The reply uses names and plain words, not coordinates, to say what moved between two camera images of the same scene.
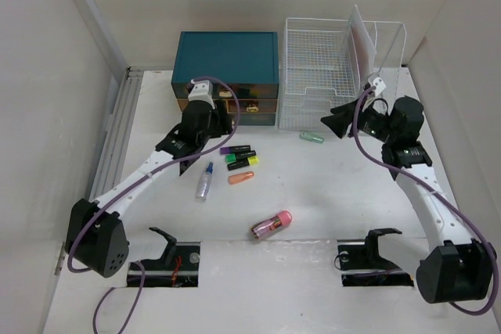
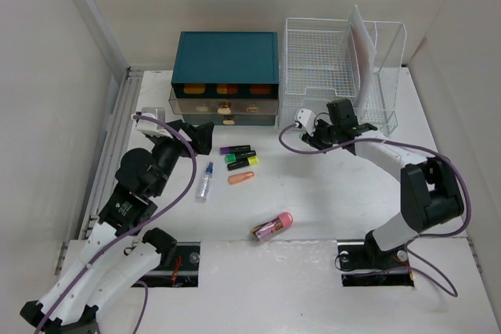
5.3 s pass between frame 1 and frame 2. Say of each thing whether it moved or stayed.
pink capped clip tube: stayed
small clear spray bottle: stayed
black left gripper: moved
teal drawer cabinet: stayed
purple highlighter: stayed
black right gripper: moved
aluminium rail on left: stayed
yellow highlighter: stayed
